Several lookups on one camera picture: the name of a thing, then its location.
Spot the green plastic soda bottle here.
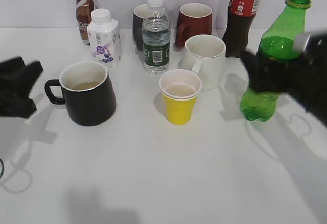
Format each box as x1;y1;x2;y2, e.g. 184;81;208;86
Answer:
240;0;311;122

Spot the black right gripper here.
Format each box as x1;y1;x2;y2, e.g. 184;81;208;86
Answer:
241;30;326;125

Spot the large black mug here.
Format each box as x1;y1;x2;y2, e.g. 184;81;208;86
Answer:
44;61;117;126

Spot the white ceramic mug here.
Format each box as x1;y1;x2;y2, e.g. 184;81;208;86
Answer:
180;34;226;91

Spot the clear water bottle green label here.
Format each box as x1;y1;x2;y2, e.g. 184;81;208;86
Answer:
142;0;171;75

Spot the yellow paper cup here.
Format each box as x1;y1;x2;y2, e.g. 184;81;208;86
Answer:
159;69;202;125

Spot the cola bottle red label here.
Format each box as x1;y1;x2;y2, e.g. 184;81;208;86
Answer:
222;0;260;57

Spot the small dark grey mug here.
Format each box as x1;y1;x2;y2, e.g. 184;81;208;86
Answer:
132;4;148;51

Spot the white milk carton purple print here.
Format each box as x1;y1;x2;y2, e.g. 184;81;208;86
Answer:
87;8;122;68

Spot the brown coffee drink bottle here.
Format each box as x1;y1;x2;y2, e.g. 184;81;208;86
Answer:
76;0;96;45

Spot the dark red mug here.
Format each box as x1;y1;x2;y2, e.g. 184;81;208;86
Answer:
175;3;213;48

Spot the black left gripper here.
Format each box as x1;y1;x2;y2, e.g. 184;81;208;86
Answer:
1;56;43;119

